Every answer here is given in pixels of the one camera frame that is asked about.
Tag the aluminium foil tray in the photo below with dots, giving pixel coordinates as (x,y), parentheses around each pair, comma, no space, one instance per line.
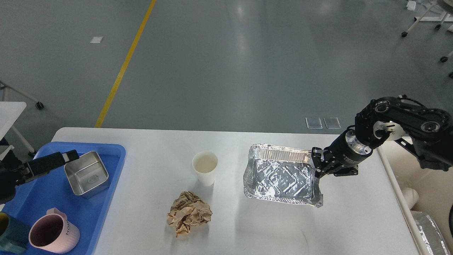
(281,174)

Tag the right clear floor plate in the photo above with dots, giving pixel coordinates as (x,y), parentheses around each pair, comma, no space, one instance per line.
(332,122)

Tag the stainless steel rectangular container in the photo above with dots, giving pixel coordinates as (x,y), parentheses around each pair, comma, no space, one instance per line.
(87,175)

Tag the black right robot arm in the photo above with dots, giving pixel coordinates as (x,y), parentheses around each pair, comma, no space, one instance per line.
(430,130)

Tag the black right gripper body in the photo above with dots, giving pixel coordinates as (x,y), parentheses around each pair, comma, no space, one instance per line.
(347,152)

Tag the beige plastic bin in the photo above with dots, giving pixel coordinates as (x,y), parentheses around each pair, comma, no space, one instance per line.
(424,190)

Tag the foil tray in bin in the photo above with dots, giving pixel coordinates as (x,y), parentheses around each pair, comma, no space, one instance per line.
(433,239)

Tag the white side table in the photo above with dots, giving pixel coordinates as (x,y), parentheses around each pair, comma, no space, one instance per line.
(12,111)

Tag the white floor sticker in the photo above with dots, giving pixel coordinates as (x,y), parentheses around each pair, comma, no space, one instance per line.
(96,39)

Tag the white wheeled cart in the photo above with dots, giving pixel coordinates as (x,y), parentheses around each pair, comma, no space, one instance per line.
(430,38)

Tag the white paper cup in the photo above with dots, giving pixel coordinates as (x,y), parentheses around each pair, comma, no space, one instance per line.
(205,166)

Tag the left clear floor plate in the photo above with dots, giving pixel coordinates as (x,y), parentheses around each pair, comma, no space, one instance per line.
(314,123)

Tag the brown paper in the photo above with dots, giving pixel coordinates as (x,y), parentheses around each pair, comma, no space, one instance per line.
(186,211)

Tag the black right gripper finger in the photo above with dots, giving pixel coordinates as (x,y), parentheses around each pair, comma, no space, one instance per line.
(322,157)
(323,169)

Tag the blue plastic tray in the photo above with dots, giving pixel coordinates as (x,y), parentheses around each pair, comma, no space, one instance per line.
(33,199)

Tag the teal yellow cup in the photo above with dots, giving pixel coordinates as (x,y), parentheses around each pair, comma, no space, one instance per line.
(14,234)

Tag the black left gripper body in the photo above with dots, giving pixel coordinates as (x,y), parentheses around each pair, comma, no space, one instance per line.
(8,179)

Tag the clear floor plate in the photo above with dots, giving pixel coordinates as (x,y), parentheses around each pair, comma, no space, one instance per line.
(332,122)
(314,123)

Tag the white object in bin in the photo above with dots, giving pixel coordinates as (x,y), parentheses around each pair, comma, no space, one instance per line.
(411,196)

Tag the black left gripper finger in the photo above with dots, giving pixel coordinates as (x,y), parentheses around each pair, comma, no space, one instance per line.
(38,167)

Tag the pink ribbed mug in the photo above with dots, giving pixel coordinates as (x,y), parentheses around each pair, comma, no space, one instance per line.
(54,233)

